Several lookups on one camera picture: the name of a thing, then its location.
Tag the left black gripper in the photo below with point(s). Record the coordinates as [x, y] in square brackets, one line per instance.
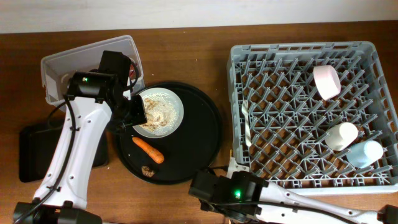
[139, 117]

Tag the rice and food scraps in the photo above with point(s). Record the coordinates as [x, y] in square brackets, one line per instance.
[162, 115]

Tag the grey plate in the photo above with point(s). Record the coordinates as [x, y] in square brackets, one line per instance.
[177, 102]

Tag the red snack wrapper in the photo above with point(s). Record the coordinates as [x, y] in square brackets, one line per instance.
[134, 71]

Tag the orange carrot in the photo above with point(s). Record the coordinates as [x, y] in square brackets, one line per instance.
[152, 152]

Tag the white plastic fork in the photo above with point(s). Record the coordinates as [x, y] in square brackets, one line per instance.
[244, 110]

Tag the small white cup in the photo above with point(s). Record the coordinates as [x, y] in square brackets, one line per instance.
[341, 136]

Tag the light blue plastic cup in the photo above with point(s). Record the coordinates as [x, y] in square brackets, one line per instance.
[364, 154]

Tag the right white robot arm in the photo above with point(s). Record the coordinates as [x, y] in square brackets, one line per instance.
[244, 198]

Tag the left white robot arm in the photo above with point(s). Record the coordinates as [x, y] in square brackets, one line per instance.
[94, 100]

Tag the grey dishwasher rack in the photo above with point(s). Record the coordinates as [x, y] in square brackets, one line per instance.
[288, 118]

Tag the brown walnut shell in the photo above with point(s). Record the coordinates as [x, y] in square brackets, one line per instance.
[147, 171]

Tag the round black tray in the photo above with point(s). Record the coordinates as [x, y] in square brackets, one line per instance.
[193, 146]

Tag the clear plastic bin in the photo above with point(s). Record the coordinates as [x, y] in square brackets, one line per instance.
[58, 68]

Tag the black rectangular tray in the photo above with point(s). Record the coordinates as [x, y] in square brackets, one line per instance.
[37, 144]

